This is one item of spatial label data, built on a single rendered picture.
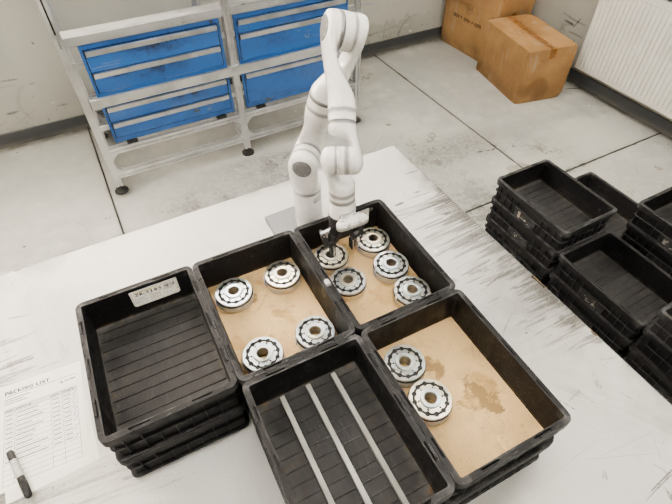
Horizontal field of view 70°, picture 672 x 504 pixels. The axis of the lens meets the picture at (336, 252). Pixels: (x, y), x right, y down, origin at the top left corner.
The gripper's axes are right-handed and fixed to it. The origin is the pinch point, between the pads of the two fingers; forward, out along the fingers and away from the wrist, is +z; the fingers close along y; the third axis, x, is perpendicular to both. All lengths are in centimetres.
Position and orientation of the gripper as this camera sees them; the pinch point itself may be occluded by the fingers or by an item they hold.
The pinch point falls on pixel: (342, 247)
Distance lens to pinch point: 141.4
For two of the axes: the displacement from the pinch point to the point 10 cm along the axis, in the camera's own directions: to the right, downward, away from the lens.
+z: 0.1, 6.8, 7.3
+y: -9.0, 3.3, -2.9
